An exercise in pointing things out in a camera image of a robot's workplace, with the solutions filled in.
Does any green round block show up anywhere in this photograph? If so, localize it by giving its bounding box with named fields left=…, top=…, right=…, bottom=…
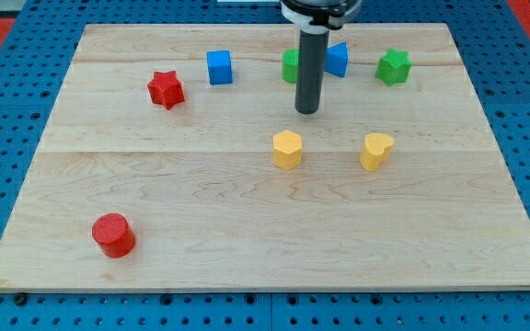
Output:
left=282, top=49, right=299, bottom=84

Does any red cylinder block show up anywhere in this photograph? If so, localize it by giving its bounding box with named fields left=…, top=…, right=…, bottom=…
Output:
left=91, top=213, right=136, bottom=258

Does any yellow heart block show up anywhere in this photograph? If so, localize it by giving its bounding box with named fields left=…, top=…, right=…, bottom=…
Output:
left=360, top=132, right=395, bottom=172

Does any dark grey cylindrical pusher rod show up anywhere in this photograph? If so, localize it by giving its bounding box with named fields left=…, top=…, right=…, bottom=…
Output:
left=294, top=29, right=329, bottom=115

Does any wooden board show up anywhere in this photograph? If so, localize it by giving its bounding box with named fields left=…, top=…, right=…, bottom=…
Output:
left=0, top=23, right=530, bottom=293

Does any yellow hexagon block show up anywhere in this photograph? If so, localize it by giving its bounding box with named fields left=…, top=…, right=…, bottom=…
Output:
left=273, top=130, right=303, bottom=170

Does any green star block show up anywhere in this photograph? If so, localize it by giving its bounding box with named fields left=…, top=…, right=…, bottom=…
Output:
left=374, top=48, right=412, bottom=86

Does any blue cube block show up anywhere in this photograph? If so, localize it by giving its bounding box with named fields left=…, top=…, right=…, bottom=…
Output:
left=206, top=50, right=233, bottom=86

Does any blue triangle block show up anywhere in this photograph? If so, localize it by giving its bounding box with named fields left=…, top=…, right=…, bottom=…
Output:
left=324, top=42, right=349, bottom=78

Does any red star block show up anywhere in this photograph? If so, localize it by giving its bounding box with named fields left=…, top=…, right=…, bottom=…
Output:
left=147, top=71, right=185, bottom=110

